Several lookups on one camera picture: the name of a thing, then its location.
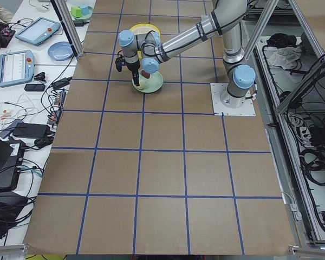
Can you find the aluminium frame post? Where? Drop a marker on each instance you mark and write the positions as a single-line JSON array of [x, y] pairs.
[[67, 23]]

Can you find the light green plate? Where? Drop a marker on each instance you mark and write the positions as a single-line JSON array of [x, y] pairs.
[[153, 84]]

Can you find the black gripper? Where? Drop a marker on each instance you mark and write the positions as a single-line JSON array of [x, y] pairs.
[[132, 67]]

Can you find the black laptop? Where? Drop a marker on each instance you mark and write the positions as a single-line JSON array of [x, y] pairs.
[[11, 156]]

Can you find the white crumpled cloth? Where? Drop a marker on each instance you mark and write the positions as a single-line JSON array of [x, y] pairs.
[[286, 58]]

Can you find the blue foam block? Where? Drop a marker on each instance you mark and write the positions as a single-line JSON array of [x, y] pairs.
[[84, 9]]

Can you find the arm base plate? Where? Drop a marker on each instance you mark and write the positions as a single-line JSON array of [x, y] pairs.
[[226, 105]]

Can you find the green bowl with blocks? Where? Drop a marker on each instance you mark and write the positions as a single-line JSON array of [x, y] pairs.
[[86, 17]]

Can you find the white bun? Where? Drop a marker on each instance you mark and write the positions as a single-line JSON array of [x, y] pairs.
[[141, 85]]

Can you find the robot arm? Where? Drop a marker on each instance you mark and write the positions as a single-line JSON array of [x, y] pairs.
[[145, 52]]

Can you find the brown bun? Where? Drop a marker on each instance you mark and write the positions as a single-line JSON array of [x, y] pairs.
[[145, 74]]

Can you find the blue plate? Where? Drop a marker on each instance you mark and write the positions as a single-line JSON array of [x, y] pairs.
[[60, 51]]

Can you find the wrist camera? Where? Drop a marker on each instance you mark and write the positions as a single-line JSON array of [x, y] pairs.
[[119, 62]]

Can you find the teach pendant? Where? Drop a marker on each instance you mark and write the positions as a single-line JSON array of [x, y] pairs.
[[16, 68], [38, 31]]

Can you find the large black power brick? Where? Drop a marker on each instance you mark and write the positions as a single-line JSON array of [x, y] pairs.
[[30, 130]]

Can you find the upper teach pendant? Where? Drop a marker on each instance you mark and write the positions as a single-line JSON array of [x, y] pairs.
[[38, 31]]

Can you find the green foam block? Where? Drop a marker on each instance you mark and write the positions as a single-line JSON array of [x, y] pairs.
[[75, 11]]

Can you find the lower teach pendant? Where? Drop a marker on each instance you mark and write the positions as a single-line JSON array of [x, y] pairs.
[[16, 68]]

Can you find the yellow steamer layer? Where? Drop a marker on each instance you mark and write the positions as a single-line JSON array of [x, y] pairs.
[[143, 28]]

